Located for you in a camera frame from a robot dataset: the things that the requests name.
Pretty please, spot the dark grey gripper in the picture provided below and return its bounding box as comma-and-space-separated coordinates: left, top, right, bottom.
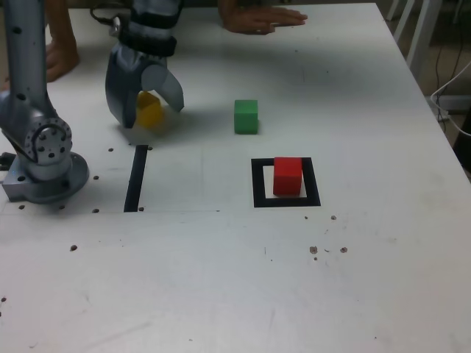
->
105, 41, 185, 129

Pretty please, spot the yellow cube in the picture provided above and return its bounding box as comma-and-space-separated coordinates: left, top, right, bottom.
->
135, 91, 165, 129

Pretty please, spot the green cube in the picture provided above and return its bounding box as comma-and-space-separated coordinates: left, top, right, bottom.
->
233, 99, 259, 135

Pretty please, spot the red cube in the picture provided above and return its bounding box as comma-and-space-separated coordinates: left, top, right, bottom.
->
272, 157, 304, 197

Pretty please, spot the black tape square outline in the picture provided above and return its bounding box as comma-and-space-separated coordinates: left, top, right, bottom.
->
251, 157, 322, 209

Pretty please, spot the person's right hand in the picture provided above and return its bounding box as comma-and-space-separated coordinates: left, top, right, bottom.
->
46, 36, 80, 83

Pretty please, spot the person's left hand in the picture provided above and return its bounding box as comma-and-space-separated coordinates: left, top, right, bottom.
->
219, 2, 309, 36

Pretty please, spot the black tape strip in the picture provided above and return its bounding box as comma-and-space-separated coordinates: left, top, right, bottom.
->
123, 144, 149, 213

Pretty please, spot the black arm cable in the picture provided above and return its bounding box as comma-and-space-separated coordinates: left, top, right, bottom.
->
90, 3, 124, 38

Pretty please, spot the white furniture frame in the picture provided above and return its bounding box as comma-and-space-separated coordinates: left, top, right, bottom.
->
386, 0, 441, 74

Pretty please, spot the thin black cable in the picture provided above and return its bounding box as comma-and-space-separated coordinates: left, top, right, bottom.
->
435, 43, 442, 91

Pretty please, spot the white cable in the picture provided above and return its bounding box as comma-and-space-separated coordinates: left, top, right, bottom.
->
429, 60, 471, 138

